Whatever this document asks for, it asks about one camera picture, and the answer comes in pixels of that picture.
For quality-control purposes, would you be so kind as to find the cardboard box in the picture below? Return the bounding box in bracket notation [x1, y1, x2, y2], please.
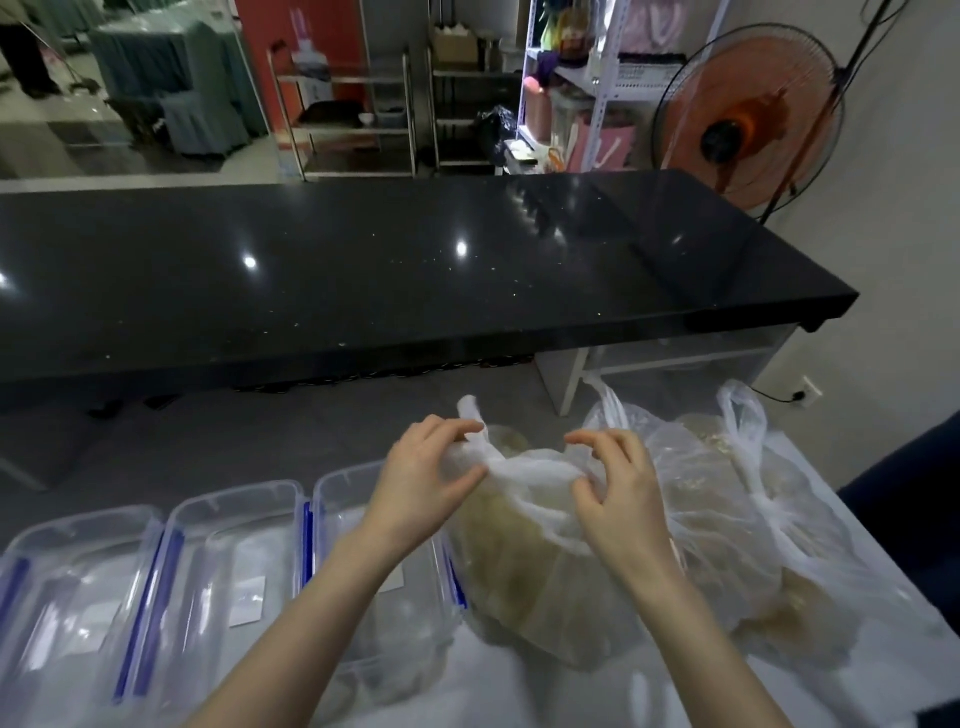
[430, 25, 480, 70]

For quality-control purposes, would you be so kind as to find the pink paper bag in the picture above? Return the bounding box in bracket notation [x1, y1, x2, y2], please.
[564, 118, 637, 174]

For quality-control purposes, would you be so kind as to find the black stone counter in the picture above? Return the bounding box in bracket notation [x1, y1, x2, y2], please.
[0, 168, 861, 410]

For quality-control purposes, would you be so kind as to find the person's right hand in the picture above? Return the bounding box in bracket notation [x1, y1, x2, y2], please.
[563, 428, 676, 595]

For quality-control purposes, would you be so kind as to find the white metal shelf rack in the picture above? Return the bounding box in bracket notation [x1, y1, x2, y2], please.
[516, 0, 732, 175]

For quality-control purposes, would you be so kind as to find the white plastic basket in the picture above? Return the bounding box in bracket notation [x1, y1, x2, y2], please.
[613, 54, 687, 103]

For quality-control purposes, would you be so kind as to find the steel shelf rack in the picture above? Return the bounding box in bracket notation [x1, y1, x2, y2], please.
[267, 43, 419, 182]

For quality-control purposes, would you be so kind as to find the dark blue seat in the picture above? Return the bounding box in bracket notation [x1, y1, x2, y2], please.
[837, 411, 960, 635]

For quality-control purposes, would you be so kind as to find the person's right forearm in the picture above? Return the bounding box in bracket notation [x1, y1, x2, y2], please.
[621, 561, 795, 728]

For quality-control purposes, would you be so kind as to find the person's left hand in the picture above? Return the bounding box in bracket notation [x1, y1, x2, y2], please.
[360, 414, 489, 561]

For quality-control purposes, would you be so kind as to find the dark metal shelf rack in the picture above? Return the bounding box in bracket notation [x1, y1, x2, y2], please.
[426, 22, 526, 175]

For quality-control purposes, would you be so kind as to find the orange standing fan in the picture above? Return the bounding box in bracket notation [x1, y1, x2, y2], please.
[650, 22, 849, 225]

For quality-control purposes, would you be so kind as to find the black plastic bag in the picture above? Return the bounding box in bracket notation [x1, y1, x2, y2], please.
[477, 105, 520, 168]

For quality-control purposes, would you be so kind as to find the clear container with blue clips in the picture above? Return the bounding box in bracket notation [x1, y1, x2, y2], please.
[303, 459, 468, 725]
[0, 504, 166, 728]
[112, 480, 310, 728]

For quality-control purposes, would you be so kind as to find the clear plastic bag of food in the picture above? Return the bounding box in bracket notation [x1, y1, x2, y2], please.
[441, 394, 680, 672]
[581, 372, 785, 639]
[716, 379, 912, 672]

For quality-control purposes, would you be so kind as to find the table with teal cloth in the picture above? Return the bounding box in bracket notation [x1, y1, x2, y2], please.
[88, 13, 270, 159]

